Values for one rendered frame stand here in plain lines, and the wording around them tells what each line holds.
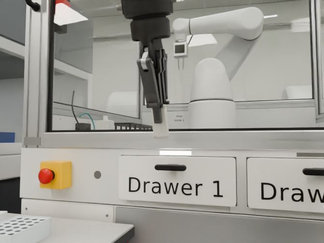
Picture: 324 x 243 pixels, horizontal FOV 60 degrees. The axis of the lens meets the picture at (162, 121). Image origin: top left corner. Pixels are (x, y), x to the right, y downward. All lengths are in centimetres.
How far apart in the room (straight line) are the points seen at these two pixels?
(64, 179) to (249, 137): 48
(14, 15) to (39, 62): 57
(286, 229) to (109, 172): 44
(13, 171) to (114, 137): 72
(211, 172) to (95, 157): 31
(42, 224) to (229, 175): 42
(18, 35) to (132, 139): 88
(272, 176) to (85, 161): 48
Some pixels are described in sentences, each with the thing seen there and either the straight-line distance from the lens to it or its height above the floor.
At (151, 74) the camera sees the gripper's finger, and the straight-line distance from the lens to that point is 51.
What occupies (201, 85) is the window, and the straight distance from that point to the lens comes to 72.
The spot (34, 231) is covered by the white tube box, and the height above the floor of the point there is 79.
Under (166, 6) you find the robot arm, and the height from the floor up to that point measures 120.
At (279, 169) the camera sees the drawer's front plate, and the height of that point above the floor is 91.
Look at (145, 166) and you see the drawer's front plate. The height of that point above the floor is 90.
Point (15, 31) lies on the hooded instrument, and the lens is 145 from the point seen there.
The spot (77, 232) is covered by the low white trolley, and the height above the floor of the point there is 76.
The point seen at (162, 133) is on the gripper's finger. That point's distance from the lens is 58.
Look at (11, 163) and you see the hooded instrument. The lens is 138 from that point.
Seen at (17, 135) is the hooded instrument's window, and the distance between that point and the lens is 143.
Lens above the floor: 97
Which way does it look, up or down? 4 degrees up
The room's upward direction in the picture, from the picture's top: straight up
